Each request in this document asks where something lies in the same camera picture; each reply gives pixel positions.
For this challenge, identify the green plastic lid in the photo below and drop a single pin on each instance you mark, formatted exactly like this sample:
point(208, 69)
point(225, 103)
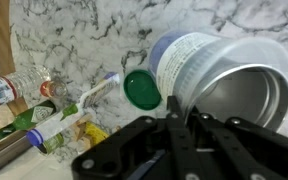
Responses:
point(140, 89)

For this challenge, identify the white bottle blue cap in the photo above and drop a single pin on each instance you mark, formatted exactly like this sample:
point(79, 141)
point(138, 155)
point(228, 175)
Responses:
point(69, 115)

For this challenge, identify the yellow packet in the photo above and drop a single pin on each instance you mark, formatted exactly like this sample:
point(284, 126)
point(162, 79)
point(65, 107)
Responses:
point(88, 135)

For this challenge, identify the clear plastic cup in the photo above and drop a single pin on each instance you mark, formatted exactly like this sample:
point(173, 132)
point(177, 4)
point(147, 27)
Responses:
point(178, 56)

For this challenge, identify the green hot sauce bottle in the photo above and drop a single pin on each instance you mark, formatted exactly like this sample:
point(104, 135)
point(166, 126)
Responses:
point(29, 118)

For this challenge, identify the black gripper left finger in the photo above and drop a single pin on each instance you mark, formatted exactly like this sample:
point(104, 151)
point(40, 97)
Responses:
point(184, 156)

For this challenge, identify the clear water bottle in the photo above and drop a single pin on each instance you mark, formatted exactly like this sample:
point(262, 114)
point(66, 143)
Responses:
point(17, 84)

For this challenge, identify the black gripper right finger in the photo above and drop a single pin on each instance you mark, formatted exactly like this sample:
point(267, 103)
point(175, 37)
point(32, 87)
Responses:
point(251, 152)

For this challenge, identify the green open tin can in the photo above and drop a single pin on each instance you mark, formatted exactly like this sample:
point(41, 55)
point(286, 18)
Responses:
point(50, 145)

